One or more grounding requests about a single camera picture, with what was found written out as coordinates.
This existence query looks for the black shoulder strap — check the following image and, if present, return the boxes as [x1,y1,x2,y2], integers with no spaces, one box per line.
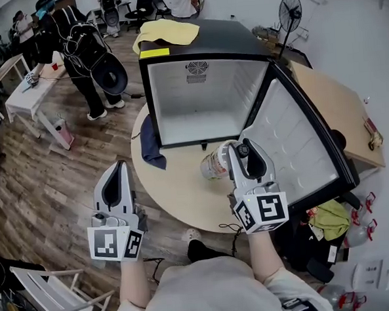
[280,295,321,311]

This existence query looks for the yellow-green cloth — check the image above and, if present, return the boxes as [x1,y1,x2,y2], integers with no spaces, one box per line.
[306,198,352,243]

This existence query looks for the clear plastic drink bottle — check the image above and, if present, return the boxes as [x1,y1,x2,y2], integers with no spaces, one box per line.
[198,139,255,182]

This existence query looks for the dark blue cloth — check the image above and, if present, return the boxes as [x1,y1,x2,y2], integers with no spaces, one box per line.
[138,114,168,173]

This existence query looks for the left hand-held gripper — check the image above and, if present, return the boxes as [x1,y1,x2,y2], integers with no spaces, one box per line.
[83,159,150,266]

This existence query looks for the black standing fan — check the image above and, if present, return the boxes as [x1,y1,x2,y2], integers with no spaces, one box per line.
[274,0,306,61]

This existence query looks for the person's black shoe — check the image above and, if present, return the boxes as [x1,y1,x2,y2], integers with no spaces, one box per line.
[186,236,235,264]

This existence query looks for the white paper sheets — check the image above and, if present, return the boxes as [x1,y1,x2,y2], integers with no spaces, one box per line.
[349,250,389,295]

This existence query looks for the black office chair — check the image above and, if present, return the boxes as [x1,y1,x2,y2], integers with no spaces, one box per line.
[123,0,172,34]

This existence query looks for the pink bag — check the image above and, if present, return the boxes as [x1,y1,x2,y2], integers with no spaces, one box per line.
[52,117,76,148]

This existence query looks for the black mini fridge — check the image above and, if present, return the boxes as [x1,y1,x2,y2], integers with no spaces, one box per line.
[136,9,362,222]

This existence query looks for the person's left forearm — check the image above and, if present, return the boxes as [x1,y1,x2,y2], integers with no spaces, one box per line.
[116,255,153,311]

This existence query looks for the white table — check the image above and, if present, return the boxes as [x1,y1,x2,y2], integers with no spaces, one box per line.
[2,50,74,154]

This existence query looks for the person's right forearm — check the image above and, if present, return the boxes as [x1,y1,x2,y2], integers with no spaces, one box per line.
[246,227,289,285]

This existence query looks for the person's beige shirt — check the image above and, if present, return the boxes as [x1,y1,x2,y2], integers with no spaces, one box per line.
[103,249,335,311]

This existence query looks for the black cord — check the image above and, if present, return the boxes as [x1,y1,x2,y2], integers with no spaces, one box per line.
[217,222,247,259]

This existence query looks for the yellow cloth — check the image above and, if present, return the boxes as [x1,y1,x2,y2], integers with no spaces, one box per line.
[131,16,203,56]

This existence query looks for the black bag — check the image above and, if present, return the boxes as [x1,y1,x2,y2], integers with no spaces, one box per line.
[281,207,353,287]

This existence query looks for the clear jug with red handle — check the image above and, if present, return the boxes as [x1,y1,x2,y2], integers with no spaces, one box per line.
[344,218,380,249]
[319,281,368,311]

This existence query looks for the wooden desk with white legs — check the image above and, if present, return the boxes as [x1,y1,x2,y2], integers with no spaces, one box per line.
[0,52,29,121]

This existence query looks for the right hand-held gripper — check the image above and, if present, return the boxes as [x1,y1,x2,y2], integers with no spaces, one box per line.
[224,136,291,237]

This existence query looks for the light wooden desk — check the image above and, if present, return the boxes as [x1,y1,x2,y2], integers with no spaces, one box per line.
[287,55,387,175]

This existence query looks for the white slatted chair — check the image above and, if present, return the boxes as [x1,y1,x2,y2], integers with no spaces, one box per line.
[9,259,117,311]

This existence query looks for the small items with red card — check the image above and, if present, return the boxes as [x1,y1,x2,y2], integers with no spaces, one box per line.
[361,114,386,152]

